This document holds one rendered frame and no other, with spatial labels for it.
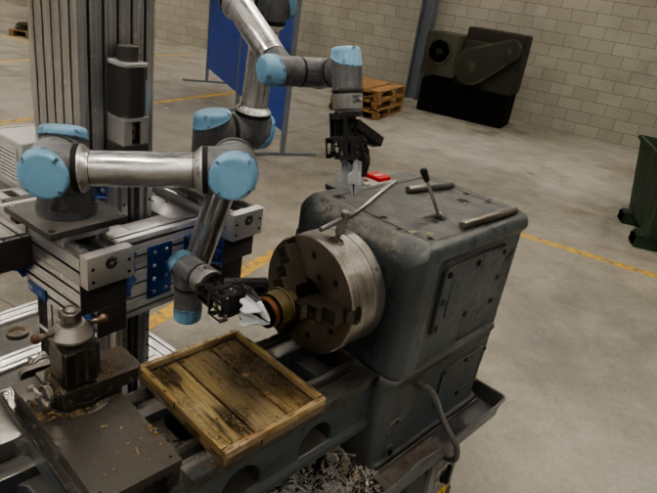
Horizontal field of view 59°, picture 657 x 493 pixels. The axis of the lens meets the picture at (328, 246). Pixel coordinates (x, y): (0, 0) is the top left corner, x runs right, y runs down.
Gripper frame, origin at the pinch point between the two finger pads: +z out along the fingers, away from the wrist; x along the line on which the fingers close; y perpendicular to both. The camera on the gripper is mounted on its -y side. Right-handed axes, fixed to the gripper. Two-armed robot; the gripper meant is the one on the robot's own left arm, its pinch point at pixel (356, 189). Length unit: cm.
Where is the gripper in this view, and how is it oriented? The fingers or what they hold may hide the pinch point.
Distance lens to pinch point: 151.7
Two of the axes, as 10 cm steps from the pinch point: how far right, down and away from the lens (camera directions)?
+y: -7.0, 2.0, -6.9
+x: 7.2, 1.4, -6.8
